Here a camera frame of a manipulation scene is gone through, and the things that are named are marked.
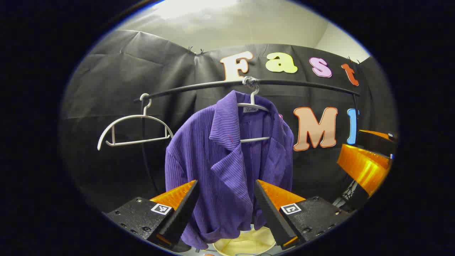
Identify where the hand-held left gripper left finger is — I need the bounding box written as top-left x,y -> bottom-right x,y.
106,180 -> 200,249

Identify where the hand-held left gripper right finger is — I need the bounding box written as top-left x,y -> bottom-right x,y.
253,180 -> 352,250

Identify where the cream laundry hamper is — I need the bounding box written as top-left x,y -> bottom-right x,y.
213,225 -> 277,256

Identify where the purple ribbed shirt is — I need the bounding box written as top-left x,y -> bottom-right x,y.
165,90 -> 295,250

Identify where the white plastic hanger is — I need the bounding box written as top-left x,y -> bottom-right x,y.
237,76 -> 273,144
97,93 -> 174,151

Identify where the black clothes rack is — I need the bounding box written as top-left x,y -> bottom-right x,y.
134,79 -> 361,196

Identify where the black backdrop cloth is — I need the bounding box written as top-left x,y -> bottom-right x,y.
59,30 -> 398,214

